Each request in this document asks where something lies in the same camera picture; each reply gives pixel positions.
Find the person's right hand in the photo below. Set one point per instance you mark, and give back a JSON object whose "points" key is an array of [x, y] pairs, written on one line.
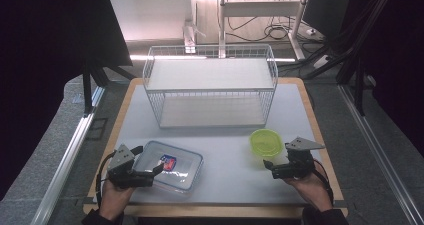
{"points": [[313, 190]]}

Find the green round plastic container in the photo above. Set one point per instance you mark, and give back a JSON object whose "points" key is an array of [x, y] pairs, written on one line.
{"points": [[266, 142]]}

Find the wooden table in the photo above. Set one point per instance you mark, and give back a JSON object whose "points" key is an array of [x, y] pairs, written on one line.
{"points": [[216, 211]]}

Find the black metal stand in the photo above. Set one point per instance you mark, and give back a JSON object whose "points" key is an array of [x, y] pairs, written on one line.
{"points": [[87, 88], [359, 88]]}

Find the white desk frame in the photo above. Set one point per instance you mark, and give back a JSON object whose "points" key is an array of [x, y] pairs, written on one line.
{"points": [[260, 9]]}

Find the person's left hand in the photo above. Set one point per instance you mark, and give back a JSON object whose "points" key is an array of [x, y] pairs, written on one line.
{"points": [[113, 200]]}

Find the white power strip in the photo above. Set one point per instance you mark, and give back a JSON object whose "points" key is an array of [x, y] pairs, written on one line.
{"points": [[321, 61]]}

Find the grey table mat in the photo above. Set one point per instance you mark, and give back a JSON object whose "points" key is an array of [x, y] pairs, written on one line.
{"points": [[230, 171]]}

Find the clear container with blue-rimmed lid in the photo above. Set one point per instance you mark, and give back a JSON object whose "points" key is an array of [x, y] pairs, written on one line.
{"points": [[180, 166]]}

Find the white cabinet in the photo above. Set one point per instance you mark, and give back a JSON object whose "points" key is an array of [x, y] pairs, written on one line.
{"points": [[150, 16]]}

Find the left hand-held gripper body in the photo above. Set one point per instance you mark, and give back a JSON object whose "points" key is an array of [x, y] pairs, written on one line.
{"points": [[121, 160]]}

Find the aluminium rail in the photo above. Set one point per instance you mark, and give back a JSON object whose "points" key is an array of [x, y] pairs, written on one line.
{"points": [[66, 161], [383, 158]]}

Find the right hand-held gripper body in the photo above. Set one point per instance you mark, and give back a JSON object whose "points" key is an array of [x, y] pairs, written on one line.
{"points": [[298, 161]]}

